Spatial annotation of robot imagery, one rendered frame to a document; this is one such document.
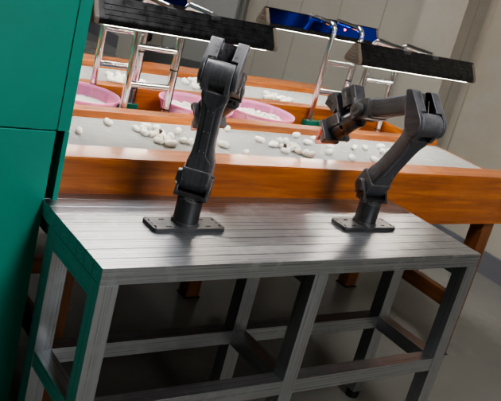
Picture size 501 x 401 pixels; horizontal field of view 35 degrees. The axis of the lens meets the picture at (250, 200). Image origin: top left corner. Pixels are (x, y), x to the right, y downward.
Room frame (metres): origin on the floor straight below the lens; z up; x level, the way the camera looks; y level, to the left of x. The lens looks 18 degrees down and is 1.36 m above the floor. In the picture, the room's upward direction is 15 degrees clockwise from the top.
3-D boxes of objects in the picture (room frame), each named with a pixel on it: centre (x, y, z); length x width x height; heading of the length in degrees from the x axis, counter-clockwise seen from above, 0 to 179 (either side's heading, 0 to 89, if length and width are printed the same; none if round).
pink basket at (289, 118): (2.89, 0.05, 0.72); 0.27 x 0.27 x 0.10
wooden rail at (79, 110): (2.69, 0.04, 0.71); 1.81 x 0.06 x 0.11; 129
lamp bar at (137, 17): (2.32, 0.31, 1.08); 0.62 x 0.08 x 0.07; 129
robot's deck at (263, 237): (2.17, 0.06, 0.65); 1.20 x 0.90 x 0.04; 128
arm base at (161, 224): (1.79, 0.14, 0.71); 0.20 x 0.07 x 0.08; 128
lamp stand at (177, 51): (2.39, 0.35, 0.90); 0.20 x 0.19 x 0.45; 129
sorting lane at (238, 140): (2.55, -0.07, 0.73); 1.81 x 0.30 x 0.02; 129
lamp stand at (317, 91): (3.31, -0.15, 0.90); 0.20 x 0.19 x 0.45; 129
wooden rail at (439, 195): (2.38, -0.20, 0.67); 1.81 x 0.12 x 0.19; 129
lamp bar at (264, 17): (3.37, -0.10, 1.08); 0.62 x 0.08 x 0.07; 129
